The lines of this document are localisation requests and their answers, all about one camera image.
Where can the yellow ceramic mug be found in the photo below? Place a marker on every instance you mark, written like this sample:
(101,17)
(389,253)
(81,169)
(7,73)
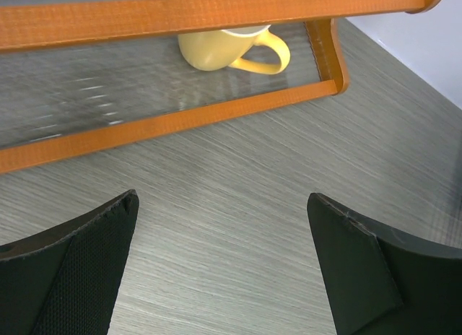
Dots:
(216,49)

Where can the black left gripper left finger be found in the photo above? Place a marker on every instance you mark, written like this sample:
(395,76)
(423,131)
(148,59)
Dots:
(65,280)

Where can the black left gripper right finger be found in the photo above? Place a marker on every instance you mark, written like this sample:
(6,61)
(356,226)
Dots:
(382,280)

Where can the orange wooden shelf rack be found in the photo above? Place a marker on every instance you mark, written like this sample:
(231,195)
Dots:
(29,27)

